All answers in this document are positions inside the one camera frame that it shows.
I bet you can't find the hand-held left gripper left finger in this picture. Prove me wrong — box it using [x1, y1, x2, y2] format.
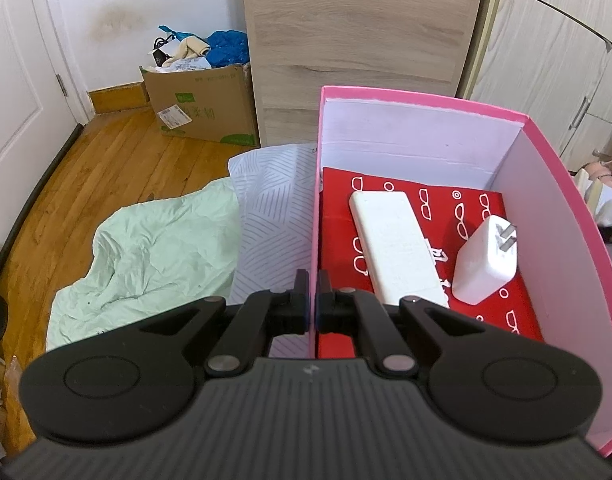
[138, 269, 309, 378]

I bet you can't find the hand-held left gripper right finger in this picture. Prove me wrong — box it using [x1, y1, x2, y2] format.
[317, 269, 487, 379]

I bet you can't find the pink cardboard box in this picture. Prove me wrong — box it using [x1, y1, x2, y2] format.
[308, 86, 612, 473]

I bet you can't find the white power bank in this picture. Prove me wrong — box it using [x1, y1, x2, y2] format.
[348, 191, 451, 311]

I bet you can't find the white patterned cloth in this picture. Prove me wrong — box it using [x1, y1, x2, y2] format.
[228, 144, 319, 361]

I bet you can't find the pale green bed sheet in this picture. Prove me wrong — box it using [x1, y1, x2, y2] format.
[46, 177, 241, 353]

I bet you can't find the red printed paper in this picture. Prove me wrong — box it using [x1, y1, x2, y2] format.
[317, 166, 544, 360]

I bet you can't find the white plug charger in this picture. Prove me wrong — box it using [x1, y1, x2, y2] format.
[453, 215, 520, 305]

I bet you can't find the brown cardboard box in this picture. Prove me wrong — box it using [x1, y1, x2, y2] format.
[139, 62, 261, 147]

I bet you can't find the blue plastic bag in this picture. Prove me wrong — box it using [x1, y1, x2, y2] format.
[158, 25, 250, 69]

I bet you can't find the light wooden board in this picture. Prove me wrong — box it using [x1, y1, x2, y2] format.
[240, 0, 488, 148]

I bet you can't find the beige cloth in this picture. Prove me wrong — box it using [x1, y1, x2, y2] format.
[165, 36, 211, 67]

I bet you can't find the black door draft strip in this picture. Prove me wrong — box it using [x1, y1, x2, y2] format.
[0, 122, 87, 283]

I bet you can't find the white book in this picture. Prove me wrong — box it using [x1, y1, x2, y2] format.
[577, 170, 602, 222]

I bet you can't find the white wardrobe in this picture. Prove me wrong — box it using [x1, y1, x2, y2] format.
[460, 0, 612, 161]

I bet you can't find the white door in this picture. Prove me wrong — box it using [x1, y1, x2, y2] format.
[0, 0, 93, 271]

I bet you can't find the metal wardrobe handle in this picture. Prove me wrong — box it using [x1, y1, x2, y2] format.
[570, 96, 592, 130]

